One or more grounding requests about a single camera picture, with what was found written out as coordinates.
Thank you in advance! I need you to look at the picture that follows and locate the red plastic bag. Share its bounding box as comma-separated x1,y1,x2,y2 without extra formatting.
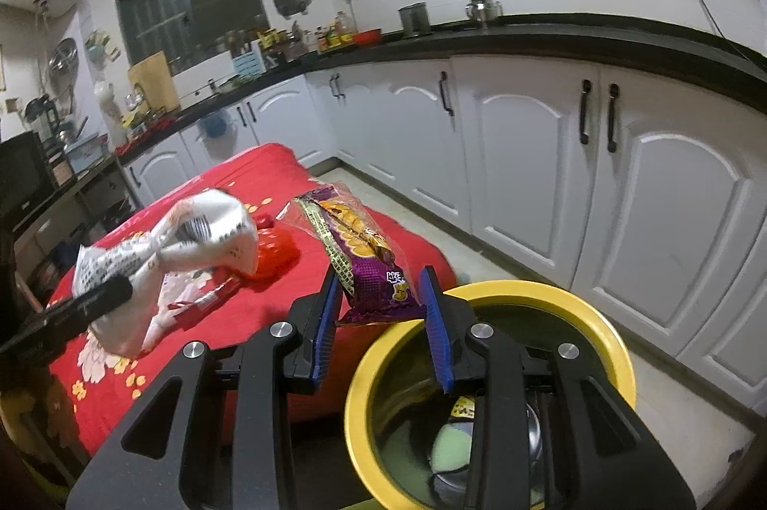
246,227,300,281

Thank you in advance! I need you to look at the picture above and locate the white printed plastic bag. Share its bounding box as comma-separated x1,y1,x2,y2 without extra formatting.
71,189,259,358

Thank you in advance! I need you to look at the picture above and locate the purple snack wrapper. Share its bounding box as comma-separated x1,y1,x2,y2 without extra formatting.
278,183,424,325

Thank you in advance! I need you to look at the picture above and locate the yellow paper box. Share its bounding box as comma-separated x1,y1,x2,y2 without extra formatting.
450,396,476,420

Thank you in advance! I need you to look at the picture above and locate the green mesh scrub sponge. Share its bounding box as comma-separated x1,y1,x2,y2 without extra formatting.
429,420,473,475

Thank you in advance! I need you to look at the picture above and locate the yellow rimmed trash bin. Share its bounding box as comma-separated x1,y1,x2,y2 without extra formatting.
345,280,637,509

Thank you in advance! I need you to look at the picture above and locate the black microwave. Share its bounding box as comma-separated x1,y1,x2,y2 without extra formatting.
0,131,57,219

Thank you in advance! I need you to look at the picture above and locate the wooden cutting board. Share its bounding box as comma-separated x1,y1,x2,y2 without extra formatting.
128,50,181,112

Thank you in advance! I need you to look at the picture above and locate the red bowl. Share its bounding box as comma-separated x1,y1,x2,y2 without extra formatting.
354,28,384,48

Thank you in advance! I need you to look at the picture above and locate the grey metal canister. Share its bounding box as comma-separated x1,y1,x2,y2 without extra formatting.
398,2,431,39

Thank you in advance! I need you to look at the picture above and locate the steel teapot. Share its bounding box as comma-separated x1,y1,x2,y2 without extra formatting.
464,0,503,28

